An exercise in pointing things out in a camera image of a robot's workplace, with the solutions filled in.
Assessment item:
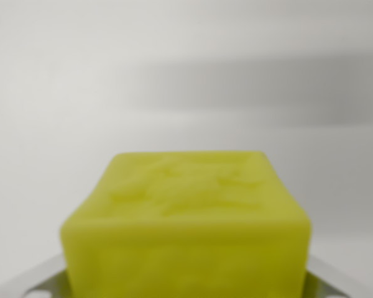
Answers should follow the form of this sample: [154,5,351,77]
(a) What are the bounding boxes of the black grey gripper right finger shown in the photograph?
[303,253,357,298]

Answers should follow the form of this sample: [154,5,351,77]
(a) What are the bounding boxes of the black grey gripper left finger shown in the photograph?
[0,253,73,298]

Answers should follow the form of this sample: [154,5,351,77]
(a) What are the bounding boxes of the yellow soft toy cube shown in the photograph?
[59,150,313,298]

